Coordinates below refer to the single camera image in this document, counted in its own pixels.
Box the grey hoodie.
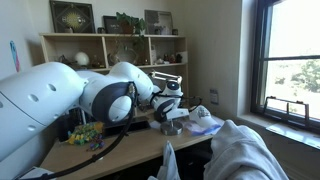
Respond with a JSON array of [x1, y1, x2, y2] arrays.
[[148, 119, 290, 180]]

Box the dark window frame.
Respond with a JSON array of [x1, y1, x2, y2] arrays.
[[250, 0, 320, 134]]

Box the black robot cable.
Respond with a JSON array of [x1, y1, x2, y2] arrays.
[[14, 81, 139, 180]]

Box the grey framed picture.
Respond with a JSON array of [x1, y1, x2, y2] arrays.
[[144, 9, 174, 36]]

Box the wall power outlet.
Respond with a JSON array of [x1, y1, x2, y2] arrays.
[[209, 88, 220, 105]]

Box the yellow green plastic toy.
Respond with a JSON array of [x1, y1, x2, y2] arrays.
[[66, 121, 105, 146]]

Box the colourful bead chain toy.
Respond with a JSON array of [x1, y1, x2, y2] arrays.
[[87, 134, 106, 152]]

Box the blue pink wall sticker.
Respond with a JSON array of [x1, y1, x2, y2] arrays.
[[9, 40, 21, 73]]

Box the white sphere ornament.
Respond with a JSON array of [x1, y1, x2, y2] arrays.
[[73, 51, 90, 67]]

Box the wooden shelf unit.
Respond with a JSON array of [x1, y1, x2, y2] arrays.
[[39, 32, 189, 111]]

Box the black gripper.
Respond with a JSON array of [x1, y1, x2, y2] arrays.
[[153, 111, 168, 124]]

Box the white paper sheet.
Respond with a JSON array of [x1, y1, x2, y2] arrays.
[[19, 165, 57, 180]]

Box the small white box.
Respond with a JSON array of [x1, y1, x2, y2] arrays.
[[180, 50, 189, 64]]

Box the clear glass ornament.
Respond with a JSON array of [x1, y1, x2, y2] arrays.
[[109, 44, 139, 66]]

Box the small dark framed picture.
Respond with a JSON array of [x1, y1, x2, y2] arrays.
[[102, 15, 124, 35]]

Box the potted green plant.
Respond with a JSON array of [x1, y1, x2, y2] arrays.
[[114, 12, 148, 51]]

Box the black window bracket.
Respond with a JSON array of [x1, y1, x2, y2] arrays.
[[263, 95, 311, 127]]

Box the loose papers under lamp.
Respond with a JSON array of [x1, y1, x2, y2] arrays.
[[149, 114, 225, 137]]

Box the white baseball cap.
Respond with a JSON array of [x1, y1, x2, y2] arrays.
[[188, 104, 223, 129]]

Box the dark framed gold pattern picture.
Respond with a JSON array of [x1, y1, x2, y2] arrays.
[[49, 0, 97, 34]]

